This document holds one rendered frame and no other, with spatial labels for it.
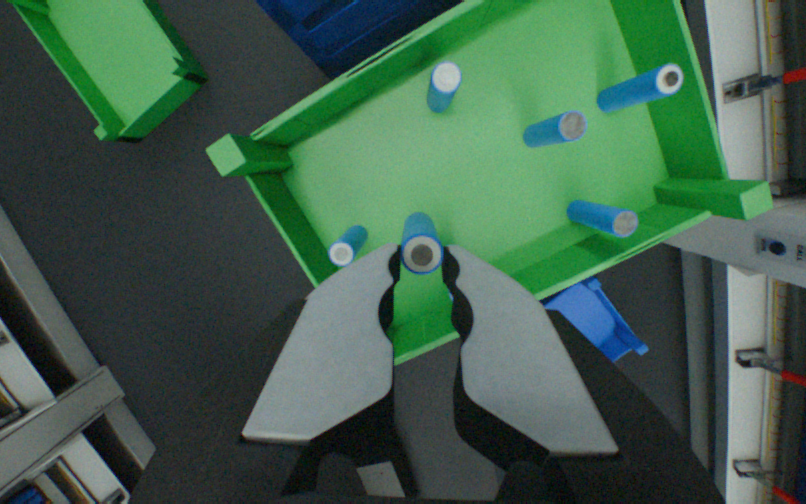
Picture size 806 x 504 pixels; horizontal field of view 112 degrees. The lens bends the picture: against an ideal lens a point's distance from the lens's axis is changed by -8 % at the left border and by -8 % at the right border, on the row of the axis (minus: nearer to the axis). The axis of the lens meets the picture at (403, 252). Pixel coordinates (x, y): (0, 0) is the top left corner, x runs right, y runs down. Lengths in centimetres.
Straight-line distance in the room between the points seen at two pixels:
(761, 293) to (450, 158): 59
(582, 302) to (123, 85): 100
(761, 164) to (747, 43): 16
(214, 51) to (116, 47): 19
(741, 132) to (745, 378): 43
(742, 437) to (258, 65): 114
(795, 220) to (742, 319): 21
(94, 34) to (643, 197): 90
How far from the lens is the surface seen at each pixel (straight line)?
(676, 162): 33
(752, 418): 88
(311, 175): 28
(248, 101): 67
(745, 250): 65
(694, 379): 97
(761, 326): 76
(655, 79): 25
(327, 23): 42
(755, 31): 64
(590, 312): 75
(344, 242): 21
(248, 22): 70
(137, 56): 80
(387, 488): 79
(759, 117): 64
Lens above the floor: 58
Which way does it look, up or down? 75 degrees down
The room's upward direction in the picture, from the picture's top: 173 degrees counter-clockwise
